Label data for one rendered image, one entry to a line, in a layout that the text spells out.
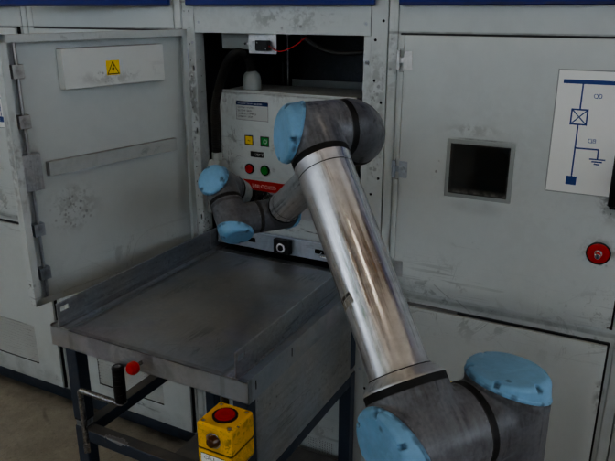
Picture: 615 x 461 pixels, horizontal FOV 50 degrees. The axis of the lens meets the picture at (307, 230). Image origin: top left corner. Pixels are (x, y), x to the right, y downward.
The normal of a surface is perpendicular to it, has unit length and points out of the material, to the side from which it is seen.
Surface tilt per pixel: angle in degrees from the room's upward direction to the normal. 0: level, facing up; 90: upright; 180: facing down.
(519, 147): 90
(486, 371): 5
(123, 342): 0
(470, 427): 53
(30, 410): 0
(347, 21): 90
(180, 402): 90
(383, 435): 94
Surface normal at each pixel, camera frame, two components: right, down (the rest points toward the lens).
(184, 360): 0.00, -0.95
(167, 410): -0.47, 0.28
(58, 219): 0.79, 0.20
